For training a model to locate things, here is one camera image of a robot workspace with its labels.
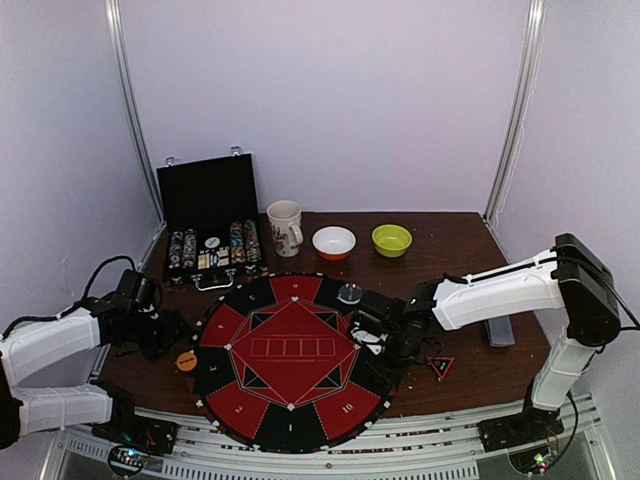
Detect white floral ceramic mug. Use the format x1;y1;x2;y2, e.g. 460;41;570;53
266;200;304;258

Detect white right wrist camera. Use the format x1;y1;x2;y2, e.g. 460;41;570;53
350;328;388;355

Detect right aluminium frame post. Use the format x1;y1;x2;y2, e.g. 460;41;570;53
484;0;546;229

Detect aluminium frame post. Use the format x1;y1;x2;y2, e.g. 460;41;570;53
104;0;164;224
484;0;546;229

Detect orange big blind button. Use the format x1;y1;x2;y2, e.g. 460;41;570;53
175;351;198;372

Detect black poker chip case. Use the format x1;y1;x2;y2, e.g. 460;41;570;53
156;153;268;287

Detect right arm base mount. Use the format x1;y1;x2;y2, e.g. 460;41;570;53
477;408;564;452

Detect aluminium front rail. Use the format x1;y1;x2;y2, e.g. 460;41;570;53
39;394;616;480

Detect lime green bowl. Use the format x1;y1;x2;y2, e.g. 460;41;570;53
371;224;413;258

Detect left aluminium frame post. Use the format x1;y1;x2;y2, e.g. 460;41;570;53
104;0;164;224

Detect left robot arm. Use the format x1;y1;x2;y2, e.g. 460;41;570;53
1;269;192;456

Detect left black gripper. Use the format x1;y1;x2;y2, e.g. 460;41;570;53
127;307;193;363

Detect black red triangular marker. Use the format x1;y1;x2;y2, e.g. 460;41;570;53
427;357;455;381

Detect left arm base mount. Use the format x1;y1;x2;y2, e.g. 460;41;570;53
91;414;178;456

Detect grey card deck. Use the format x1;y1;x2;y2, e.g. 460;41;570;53
485;317;515;348

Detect left black cable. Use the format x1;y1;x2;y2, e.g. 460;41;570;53
0;255;139;341

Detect white dealer chip in case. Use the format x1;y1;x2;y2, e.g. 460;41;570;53
204;237;220;249

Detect white orange bowl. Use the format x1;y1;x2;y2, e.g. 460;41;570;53
312;226;357;261

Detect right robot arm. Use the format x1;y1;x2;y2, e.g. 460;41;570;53
350;233;621;442

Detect round red black poker mat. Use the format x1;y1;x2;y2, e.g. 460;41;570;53
190;274;403;454

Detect clear dealer button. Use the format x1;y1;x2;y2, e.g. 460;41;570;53
337;283;364;305

